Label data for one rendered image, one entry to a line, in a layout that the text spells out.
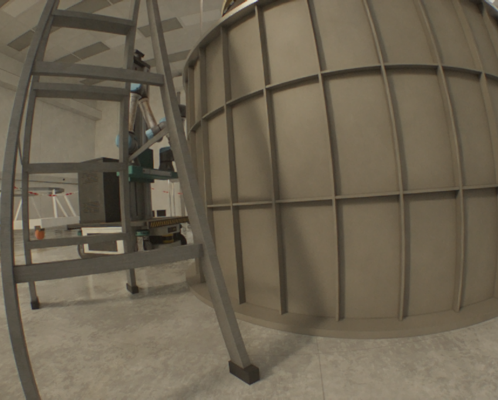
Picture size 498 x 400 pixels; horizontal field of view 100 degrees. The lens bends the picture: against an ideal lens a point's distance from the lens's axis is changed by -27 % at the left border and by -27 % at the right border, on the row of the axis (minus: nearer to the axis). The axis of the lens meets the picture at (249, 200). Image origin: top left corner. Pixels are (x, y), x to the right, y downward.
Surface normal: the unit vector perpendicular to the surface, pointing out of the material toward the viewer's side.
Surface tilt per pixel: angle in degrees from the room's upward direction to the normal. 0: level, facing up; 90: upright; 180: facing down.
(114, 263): 90
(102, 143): 90
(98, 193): 90
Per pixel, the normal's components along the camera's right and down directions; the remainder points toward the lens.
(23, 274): 0.64, -0.05
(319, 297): -0.54, 0.04
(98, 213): -0.28, 0.01
